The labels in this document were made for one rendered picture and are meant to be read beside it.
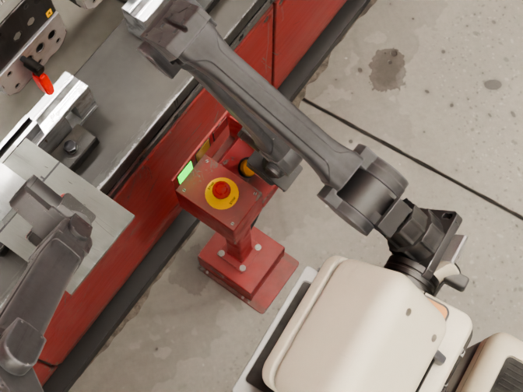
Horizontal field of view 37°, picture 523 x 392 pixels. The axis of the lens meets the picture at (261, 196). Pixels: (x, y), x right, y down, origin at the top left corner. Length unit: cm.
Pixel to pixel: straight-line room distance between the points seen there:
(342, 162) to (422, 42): 165
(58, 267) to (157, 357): 134
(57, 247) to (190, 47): 33
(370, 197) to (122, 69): 73
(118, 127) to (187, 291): 89
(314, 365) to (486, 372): 66
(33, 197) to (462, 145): 171
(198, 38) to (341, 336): 44
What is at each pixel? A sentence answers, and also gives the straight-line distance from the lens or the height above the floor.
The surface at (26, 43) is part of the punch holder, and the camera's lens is 132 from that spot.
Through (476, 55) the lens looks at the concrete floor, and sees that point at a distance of 278.
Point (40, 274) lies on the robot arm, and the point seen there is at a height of 139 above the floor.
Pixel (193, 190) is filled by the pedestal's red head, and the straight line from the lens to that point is 167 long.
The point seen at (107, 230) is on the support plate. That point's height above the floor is 100.
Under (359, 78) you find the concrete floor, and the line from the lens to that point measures 266.
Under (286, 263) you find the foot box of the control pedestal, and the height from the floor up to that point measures 1.
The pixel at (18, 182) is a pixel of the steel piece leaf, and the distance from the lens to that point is 150.
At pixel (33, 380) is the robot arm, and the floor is 155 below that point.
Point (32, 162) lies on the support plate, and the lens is 151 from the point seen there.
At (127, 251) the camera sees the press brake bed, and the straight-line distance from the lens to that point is 199.
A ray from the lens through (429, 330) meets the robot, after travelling 106.
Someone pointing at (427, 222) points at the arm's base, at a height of 123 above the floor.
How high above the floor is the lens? 235
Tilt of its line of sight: 72 degrees down
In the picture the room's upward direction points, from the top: straight up
